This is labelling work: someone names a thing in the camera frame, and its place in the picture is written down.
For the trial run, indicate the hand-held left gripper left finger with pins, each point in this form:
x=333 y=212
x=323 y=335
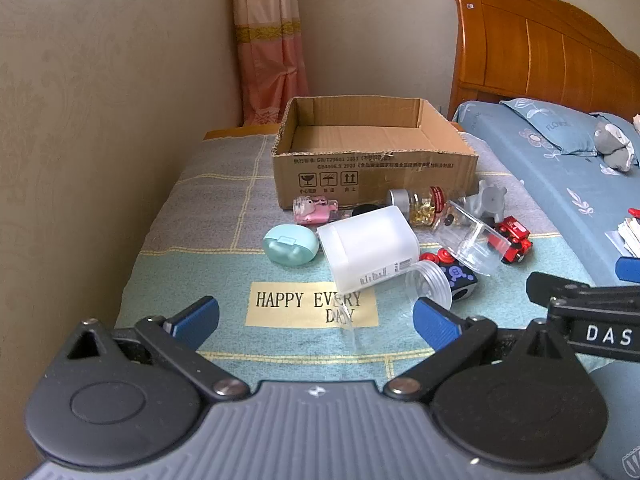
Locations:
x=192 y=317

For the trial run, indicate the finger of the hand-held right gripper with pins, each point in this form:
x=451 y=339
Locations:
x=630 y=269
x=560 y=290

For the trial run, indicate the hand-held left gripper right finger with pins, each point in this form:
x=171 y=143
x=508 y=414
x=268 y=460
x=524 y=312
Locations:
x=435 y=322

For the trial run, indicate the clear round plastic jar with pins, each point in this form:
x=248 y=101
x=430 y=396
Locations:
x=427 y=285

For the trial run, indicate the blue toy car red wheels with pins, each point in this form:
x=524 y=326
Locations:
x=457 y=277

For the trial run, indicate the red toy train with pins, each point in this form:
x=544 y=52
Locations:
x=512 y=240

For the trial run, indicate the white translucent plastic container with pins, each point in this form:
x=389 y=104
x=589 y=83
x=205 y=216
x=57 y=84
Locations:
x=367 y=245

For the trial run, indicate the grey elephant toy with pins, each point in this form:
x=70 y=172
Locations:
x=487 y=202

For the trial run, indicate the teal earbud case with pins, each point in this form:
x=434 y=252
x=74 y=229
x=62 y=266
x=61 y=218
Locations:
x=290 y=245

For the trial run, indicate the cardboard box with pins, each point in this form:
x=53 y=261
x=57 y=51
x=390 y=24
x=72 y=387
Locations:
x=375 y=170

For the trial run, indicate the stack of papers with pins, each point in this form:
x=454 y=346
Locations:
x=627 y=237

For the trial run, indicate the red item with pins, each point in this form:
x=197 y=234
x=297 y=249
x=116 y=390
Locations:
x=634 y=211

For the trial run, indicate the clear rectangular plastic box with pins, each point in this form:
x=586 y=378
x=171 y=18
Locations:
x=475 y=245

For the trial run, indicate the bed with blue floral sheet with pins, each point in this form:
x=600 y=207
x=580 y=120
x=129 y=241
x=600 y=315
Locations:
x=565 y=195

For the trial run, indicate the yellow capsule bottle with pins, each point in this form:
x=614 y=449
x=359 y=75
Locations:
x=425 y=205

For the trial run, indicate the printed plaid blanket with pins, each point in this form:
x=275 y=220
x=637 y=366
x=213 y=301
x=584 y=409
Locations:
x=210 y=200

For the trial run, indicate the grey plush toy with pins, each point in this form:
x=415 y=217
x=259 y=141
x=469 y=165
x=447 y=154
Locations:
x=617 y=147

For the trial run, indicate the black round lid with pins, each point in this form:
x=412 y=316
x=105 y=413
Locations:
x=365 y=209

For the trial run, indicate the blue floral pillow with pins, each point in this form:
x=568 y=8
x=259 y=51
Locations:
x=555 y=127

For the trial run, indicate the wooden bed headboard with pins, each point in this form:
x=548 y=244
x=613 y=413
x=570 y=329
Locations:
x=530 y=50

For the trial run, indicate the pink patterned curtain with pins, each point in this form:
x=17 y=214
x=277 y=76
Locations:
x=267 y=50

